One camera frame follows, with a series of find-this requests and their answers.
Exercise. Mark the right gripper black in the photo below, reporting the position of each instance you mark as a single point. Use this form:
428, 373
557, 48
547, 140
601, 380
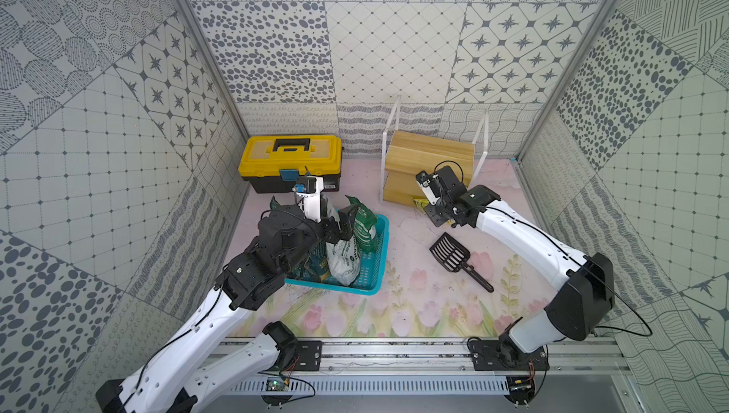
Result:
437, 219

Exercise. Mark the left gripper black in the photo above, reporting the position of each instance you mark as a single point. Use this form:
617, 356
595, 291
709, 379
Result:
333, 229

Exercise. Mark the clear white fertilizer bag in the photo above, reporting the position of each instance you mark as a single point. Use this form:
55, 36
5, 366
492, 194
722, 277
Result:
344, 261

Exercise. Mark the white green small fertilizer bag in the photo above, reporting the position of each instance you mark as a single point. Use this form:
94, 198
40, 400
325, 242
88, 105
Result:
364, 226

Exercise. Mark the tall dark green fertilizer bag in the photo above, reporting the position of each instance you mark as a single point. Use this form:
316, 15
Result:
315, 269

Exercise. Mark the teal plastic basket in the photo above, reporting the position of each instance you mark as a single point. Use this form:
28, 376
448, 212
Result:
370, 279

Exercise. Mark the yellow small fertilizer bag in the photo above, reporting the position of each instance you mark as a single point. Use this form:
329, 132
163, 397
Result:
421, 203

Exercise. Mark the colourful green fertilizer bag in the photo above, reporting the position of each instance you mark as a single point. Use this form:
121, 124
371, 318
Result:
275, 206

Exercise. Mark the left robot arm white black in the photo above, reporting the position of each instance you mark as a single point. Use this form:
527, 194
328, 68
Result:
177, 377

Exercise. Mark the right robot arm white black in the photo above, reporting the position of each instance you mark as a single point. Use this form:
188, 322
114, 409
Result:
583, 284

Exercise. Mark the black slotted scoop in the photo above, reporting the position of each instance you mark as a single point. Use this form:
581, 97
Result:
454, 257

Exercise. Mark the yellow black toolbox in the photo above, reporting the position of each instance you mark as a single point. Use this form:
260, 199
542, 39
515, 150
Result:
273, 164

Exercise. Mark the left controller board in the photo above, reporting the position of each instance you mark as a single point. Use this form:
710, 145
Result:
277, 392

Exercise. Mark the controller board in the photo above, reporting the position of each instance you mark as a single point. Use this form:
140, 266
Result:
520, 391
277, 392

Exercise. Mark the right controller board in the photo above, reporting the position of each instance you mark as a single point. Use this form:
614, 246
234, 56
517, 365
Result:
520, 391

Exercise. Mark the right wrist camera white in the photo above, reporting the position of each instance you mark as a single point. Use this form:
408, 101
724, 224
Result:
430, 185

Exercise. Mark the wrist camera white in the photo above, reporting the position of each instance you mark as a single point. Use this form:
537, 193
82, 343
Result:
430, 185
308, 191

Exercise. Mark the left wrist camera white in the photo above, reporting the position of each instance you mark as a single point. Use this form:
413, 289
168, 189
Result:
308, 191

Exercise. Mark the wooden white frame shelf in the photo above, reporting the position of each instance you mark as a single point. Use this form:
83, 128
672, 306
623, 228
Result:
405, 154

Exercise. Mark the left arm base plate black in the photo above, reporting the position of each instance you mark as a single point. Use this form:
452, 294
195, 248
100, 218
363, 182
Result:
307, 355

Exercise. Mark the grey slotted cable duct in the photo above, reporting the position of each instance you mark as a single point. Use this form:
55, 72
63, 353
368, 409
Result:
388, 385

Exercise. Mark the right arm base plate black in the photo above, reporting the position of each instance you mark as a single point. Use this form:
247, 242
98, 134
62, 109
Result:
484, 356

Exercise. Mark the aluminium mounting rail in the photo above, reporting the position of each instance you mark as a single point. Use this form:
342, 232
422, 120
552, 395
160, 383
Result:
451, 356

